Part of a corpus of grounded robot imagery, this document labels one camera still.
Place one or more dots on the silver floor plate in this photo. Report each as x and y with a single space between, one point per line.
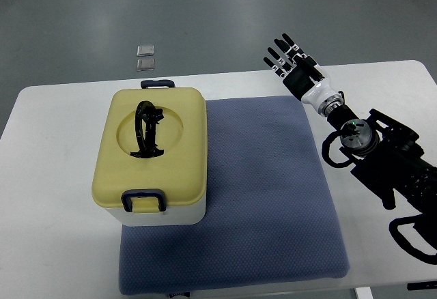
145 64
145 50

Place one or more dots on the upper silver floor plate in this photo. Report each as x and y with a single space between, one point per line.
145 50

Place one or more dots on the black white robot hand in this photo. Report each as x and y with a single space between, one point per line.
304 78

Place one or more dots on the white table leg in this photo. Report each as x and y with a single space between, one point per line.
363 293

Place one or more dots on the yellow box lid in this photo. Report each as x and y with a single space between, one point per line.
150 152

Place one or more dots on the white storage box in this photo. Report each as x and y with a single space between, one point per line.
170 215

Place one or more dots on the blue padded mat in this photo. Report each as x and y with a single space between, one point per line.
269 217

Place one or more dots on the black table control panel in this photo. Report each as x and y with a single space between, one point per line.
418 286

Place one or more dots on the lower silver floor plate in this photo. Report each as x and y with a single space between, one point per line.
145 64

